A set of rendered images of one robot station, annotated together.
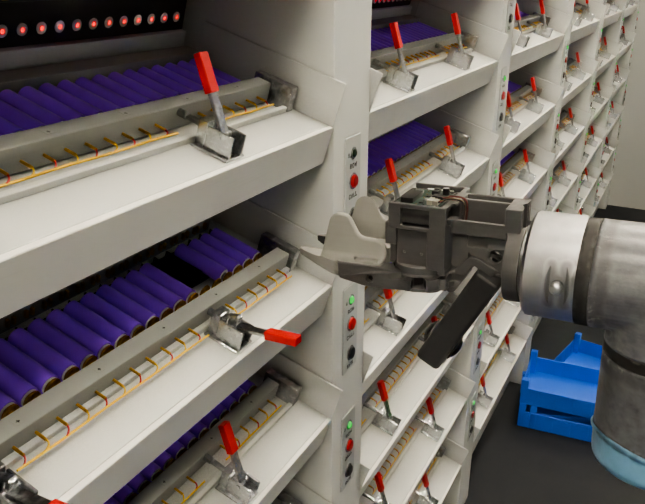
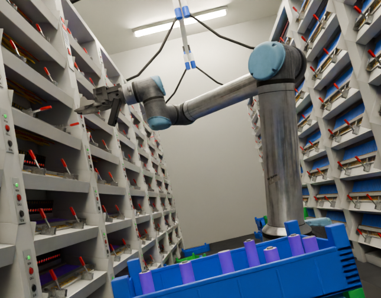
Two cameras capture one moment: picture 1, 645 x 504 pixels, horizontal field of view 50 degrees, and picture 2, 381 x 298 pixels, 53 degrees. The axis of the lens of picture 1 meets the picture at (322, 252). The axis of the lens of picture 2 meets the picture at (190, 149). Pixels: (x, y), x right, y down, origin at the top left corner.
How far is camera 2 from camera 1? 122 cm
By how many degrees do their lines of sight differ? 40
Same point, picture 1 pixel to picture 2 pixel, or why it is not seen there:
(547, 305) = (129, 95)
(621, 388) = (147, 105)
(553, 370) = not seen: hidden behind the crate
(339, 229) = (82, 100)
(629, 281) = (140, 83)
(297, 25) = (60, 79)
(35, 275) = (31, 74)
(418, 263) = (102, 100)
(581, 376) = not seen: hidden behind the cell
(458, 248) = (109, 96)
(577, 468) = not seen: hidden behind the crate
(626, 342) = (145, 96)
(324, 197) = (74, 117)
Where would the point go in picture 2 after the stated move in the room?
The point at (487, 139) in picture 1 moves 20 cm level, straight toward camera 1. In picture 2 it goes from (117, 152) to (117, 145)
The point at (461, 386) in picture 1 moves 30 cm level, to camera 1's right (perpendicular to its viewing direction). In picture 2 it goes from (134, 245) to (179, 233)
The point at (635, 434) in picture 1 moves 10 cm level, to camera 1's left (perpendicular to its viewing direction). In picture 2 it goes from (153, 112) to (129, 115)
